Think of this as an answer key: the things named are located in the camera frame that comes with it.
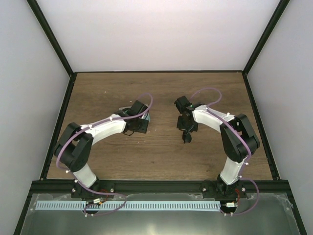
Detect grey glasses case green lining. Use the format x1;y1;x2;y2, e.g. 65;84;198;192
118;106;150;122

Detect black sunglasses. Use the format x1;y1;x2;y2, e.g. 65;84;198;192
182;131;192;143

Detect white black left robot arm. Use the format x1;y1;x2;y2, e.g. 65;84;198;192
54;112;150;198

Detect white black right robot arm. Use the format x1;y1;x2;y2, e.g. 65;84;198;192
174;100;260;197

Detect shiny metal front sheet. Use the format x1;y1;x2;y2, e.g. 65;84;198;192
21;193;300;235

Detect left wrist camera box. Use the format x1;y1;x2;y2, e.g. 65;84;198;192
129;100;148;116

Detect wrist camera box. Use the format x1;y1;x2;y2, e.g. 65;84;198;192
129;100;148;116
174;96;192;114

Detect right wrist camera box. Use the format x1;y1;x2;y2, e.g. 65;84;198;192
174;96;192;114

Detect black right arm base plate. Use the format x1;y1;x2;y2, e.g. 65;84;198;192
200;180;246;200

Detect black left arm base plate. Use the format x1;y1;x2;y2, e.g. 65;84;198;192
70;181;115;199

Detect black enclosure frame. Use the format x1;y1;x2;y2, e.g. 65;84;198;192
13;0;309;235

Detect light blue slotted cable duct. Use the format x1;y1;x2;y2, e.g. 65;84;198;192
35;201;221;212

